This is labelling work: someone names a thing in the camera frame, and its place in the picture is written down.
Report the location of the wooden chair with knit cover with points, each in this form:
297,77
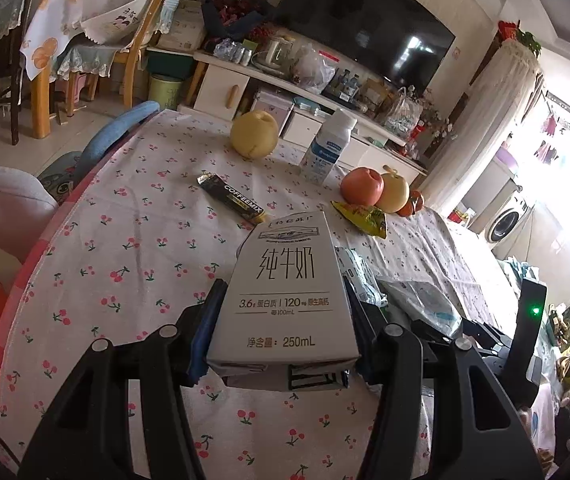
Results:
170,0

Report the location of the clear plastic bag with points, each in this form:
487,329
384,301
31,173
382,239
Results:
315,70

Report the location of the dark flower bouquet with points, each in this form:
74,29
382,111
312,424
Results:
230,10

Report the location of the white cushion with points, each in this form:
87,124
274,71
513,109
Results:
5,210

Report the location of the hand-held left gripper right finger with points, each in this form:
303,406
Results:
370,350

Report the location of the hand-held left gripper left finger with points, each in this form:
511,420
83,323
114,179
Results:
201,350

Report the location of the yellow pear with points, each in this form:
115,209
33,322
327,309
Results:
255,132
395,192

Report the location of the tray with water bottles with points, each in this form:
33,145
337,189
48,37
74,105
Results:
345,85

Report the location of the metal tin box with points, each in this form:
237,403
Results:
275,107

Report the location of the white grey snack bag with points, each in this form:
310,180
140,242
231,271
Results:
425,305

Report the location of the cream television cabinet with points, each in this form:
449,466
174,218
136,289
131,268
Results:
220,85

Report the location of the dining table with printed cloth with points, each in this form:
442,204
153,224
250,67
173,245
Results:
50,50

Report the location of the glass kettle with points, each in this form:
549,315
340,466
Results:
280,52

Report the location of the owl print cushion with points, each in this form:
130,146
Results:
60,180

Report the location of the clear gift bag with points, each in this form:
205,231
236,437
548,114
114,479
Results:
400,115

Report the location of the white washing machine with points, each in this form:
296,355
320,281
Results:
507,222

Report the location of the black yellow coffee sachet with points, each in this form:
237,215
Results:
230,197

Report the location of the white milk bottle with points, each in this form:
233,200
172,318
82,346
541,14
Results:
325,150

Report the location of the white cardboard box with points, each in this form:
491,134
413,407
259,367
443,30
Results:
182,27

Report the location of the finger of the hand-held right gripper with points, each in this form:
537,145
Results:
495,342
432,331

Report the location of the wrapped small glass bottles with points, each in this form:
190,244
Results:
227,50

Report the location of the cherry print tablecloth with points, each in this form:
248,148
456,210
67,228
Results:
140,240

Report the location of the green waste bin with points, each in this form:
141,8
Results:
165,92

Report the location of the white and blue milk carton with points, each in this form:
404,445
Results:
285,285

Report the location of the red apple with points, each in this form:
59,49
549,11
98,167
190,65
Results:
361,187

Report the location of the standing air conditioner lace cover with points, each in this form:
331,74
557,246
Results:
505,75

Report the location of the yellow green snack wrapper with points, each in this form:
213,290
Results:
362,217

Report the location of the black television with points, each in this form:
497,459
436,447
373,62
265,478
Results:
365,20

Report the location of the blue chair back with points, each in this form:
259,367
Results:
115,130

